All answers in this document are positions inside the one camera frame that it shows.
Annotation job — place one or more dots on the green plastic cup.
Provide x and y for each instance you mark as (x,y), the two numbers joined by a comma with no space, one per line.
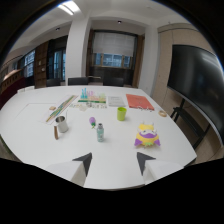
(121,113)

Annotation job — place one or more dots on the small teal bottle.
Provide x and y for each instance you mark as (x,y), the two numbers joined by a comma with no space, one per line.
(100,132)

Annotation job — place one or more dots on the yellow purple plush monster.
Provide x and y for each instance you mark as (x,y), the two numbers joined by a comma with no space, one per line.
(147,135)

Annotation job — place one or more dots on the scattered small pieces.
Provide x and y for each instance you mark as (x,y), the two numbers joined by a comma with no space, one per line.
(88,106)

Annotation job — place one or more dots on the long striped board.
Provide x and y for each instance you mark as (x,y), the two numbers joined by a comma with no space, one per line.
(61,108)

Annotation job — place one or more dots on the roll of tape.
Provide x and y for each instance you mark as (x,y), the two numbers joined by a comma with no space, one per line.
(162,113)

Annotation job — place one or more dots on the small brown block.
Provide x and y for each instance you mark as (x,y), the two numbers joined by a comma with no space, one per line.
(52,108)

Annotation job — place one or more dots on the purple toy eggplant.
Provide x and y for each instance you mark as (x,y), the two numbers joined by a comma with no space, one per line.
(92,122)

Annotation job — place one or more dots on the black office chair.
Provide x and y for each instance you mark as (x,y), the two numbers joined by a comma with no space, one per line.
(113,82)
(78,81)
(53,82)

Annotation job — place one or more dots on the black screen stand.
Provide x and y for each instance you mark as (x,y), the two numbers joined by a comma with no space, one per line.
(188,122)

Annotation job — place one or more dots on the white window blind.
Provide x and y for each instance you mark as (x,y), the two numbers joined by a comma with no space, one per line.
(113,44)

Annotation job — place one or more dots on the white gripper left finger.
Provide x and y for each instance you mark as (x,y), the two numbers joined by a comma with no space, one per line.
(70,169)

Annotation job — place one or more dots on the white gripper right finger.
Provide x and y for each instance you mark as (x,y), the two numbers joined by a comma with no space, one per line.
(159,168)

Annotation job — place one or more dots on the orange red folder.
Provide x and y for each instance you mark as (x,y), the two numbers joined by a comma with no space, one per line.
(139,101)

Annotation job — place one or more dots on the white printed paper sheet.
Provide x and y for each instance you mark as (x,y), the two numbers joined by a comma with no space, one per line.
(116,101)

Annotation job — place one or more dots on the large black wall screen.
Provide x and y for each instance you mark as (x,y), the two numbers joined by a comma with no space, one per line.
(198,80)

